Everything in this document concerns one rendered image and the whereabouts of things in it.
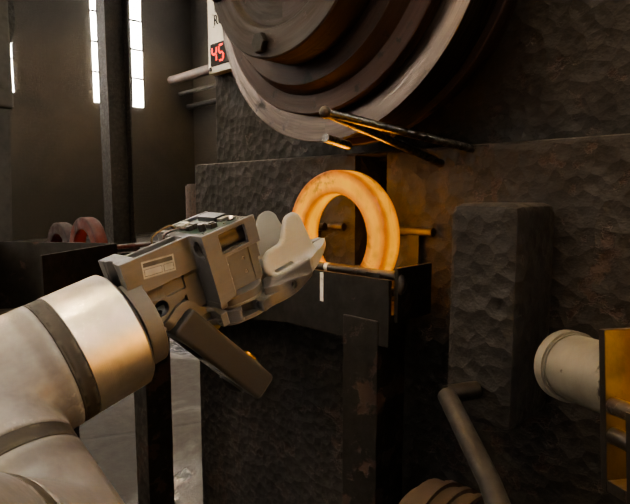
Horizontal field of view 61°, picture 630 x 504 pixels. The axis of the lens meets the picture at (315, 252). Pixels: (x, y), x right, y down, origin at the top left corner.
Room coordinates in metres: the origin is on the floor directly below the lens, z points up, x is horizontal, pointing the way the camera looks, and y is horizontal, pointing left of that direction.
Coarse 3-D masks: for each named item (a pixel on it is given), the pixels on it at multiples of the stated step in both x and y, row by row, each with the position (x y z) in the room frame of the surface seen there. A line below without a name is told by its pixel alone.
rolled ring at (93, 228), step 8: (80, 224) 1.38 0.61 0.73; (88, 224) 1.35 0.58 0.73; (96, 224) 1.35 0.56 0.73; (72, 232) 1.42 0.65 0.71; (80, 232) 1.41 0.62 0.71; (88, 232) 1.35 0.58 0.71; (96, 232) 1.33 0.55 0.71; (104, 232) 1.35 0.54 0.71; (72, 240) 1.42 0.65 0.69; (80, 240) 1.43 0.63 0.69; (96, 240) 1.32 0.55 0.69; (104, 240) 1.34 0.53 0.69
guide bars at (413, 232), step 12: (324, 228) 0.85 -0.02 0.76; (336, 228) 0.82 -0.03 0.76; (408, 228) 0.73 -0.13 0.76; (420, 228) 0.71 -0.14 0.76; (432, 228) 0.70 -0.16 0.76; (408, 240) 0.73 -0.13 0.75; (420, 240) 0.72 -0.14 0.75; (408, 252) 0.73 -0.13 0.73; (420, 252) 0.72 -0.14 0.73; (408, 264) 0.73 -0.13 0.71
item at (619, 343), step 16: (608, 336) 0.35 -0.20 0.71; (624, 336) 0.35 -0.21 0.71; (608, 352) 0.34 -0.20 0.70; (624, 352) 0.35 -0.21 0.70; (608, 368) 0.34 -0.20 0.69; (624, 368) 0.34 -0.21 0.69; (608, 384) 0.34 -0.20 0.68; (624, 384) 0.34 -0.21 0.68; (608, 416) 0.34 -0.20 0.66; (608, 448) 0.34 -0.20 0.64; (608, 464) 0.34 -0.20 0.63; (624, 464) 0.34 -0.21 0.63
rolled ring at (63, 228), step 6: (60, 222) 1.52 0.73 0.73; (66, 222) 1.52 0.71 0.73; (54, 228) 1.52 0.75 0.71; (60, 228) 1.48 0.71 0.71; (66, 228) 1.48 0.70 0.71; (48, 234) 1.55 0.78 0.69; (54, 234) 1.52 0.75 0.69; (60, 234) 1.49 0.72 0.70; (66, 234) 1.46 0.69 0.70; (48, 240) 1.56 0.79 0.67; (54, 240) 1.55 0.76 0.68; (60, 240) 1.56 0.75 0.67; (66, 240) 1.46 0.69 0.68
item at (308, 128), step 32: (448, 0) 0.59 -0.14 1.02; (480, 0) 0.60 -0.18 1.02; (224, 32) 0.88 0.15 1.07; (448, 32) 0.59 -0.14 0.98; (480, 32) 0.63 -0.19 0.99; (416, 64) 0.62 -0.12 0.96; (448, 64) 0.64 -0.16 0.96; (256, 96) 0.83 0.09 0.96; (384, 96) 0.65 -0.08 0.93; (416, 96) 0.66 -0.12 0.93; (288, 128) 0.78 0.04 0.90; (320, 128) 0.73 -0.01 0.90
